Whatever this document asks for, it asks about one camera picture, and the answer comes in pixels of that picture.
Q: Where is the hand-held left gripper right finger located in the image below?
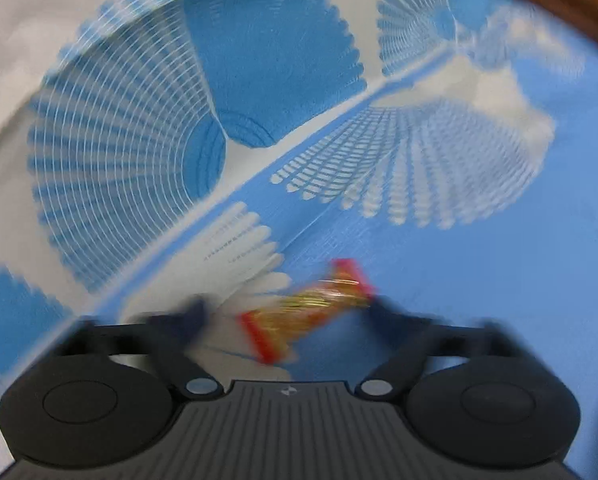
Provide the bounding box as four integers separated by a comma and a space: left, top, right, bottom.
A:
354, 297, 544, 403

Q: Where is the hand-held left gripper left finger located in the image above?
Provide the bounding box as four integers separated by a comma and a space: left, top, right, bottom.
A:
64, 295, 225, 401

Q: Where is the small red gold candy bar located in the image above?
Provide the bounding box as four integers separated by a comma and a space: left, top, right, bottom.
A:
236, 258, 378, 365

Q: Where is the blue fan print blanket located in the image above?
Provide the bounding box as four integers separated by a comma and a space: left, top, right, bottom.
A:
0, 0, 598, 467

